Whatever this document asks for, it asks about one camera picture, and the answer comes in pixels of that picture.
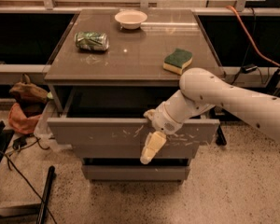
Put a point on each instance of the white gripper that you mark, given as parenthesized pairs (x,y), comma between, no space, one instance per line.
(162,120)

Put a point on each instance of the grey top drawer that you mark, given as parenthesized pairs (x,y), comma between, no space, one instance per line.
(108,131)

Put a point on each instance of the grey drawer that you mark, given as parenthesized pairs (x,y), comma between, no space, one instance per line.
(130,151)
(136,173)
(108,131)

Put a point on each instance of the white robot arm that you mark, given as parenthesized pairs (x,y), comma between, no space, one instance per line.
(199,91)

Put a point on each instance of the grey middle drawer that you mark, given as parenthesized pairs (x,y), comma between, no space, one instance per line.
(130,151)

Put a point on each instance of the grey drawer cabinet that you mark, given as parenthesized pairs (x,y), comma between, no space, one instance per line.
(128,79)

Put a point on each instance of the grey bottom drawer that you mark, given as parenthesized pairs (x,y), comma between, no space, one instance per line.
(136,173)

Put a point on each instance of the green yellow sponge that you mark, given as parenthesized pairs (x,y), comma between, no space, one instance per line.
(177,61)

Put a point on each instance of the black table leg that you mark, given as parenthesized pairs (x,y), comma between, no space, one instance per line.
(221,140)

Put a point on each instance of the crushed green soda can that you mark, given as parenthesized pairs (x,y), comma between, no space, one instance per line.
(92,41)

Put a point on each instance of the white bowl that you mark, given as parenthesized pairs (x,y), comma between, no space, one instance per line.
(131,19)

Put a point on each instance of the clear plastic bag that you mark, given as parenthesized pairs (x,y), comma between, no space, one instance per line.
(43,131)

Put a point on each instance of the black power adapter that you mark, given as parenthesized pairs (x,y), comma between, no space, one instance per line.
(248,68)

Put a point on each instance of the pink cloth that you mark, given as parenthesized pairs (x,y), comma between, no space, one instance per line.
(20,122)

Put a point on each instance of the black metal floor leg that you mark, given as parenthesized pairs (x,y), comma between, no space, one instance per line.
(45,196)

